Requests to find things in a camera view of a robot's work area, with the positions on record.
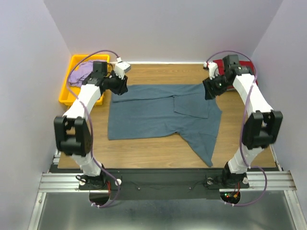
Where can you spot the lilac t-shirt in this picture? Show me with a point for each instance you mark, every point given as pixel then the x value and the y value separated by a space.
pixel 78 76

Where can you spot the folded red t-shirt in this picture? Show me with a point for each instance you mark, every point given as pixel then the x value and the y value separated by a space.
pixel 230 65

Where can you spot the aluminium frame rail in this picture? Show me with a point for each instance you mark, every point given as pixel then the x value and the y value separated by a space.
pixel 171 152

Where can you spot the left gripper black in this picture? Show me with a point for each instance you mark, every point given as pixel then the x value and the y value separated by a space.
pixel 120 86

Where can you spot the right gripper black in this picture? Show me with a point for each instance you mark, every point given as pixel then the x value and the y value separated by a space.
pixel 211 88

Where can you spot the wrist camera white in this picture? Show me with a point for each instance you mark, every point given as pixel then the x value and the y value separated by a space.
pixel 121 68
pixel 212 68

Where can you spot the yellow plastic tray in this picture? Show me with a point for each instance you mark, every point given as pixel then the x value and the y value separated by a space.
pixel 65 96

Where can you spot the blue-grey t-shirt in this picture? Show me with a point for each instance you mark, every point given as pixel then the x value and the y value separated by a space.
pixel 154 111

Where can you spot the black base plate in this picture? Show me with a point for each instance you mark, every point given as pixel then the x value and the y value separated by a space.
pixel 161 184

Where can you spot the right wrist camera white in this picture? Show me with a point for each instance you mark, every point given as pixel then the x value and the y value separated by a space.
pixel 212 68

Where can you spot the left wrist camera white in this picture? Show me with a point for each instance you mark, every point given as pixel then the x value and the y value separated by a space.
pixel 121 68

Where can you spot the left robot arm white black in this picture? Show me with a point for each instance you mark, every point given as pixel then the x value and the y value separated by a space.
pixel 74 136

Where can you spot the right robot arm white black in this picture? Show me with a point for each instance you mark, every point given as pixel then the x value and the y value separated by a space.
pixel 261 123

